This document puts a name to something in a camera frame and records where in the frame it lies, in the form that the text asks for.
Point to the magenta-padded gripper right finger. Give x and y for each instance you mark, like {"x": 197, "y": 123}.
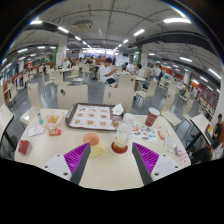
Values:
{"x": 146, "y": 158}

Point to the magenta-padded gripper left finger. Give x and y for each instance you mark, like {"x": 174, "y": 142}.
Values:
{"x": 77, "y": 158}

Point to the clear white-capped drink bottle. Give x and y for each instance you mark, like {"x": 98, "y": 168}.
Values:
{"x": 122, "y": 133}

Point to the yellow mug with pink inside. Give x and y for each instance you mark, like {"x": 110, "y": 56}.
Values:
{"x": 95, "y": 148}

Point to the red snack wrapper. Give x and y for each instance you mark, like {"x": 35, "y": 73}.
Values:
{"x": 161, "y": 135}

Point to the flat round red coaster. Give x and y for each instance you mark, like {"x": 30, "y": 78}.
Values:
{"x": 115, "y": 150}

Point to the small white tissue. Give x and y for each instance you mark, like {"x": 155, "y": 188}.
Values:
{"x": 169, "y": 132}

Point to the small red sauce packet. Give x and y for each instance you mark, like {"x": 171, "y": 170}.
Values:
{"x": 55, "y": 132}

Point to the dark brown food tray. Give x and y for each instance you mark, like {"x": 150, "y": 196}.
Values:
{"x": 68, "y": 119}

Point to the red paper cup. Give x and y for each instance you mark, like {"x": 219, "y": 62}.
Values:
{"x": 152, "y": 116}

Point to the printed paper tray liner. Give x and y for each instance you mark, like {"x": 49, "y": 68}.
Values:
{"x": 91, "y": 116}

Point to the clear snack bag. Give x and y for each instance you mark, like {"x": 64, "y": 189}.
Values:
{"x": 54, "y": 120}

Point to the white paper card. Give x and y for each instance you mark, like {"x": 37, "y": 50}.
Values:
{"x": 36, "y": 131}

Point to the dark red flat packet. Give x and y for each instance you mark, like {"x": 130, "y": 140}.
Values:
{"x": 23, "y": 147}

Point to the white crumpled napkin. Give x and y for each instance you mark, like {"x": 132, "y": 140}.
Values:
{"x": 117, "y": 109}

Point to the beige chair with round logo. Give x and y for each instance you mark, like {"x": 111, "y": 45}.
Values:
{"x": 73, "y": 96}
{"x": 118, "y": 98}

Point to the beige neighbouring table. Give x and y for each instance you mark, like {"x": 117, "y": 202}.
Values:
{"x": 5, "y": 116}
{"x": 200, "y": 123}

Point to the group of beige chairs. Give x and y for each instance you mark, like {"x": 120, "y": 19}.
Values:
{"x": 35, "y": 95}

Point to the person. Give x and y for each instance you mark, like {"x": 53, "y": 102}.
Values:
{"x": 218, "y": 128}
{"x": 67, "y": 63}
{"x": 135, "y": 70}
{"x": 106, "y": 71}

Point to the ceiling air conditioner unit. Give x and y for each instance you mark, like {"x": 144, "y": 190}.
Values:
{"x": 83, "y": 24}

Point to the group of ceiling lights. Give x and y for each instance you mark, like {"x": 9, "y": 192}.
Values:
{"x": 176, "y": 20}

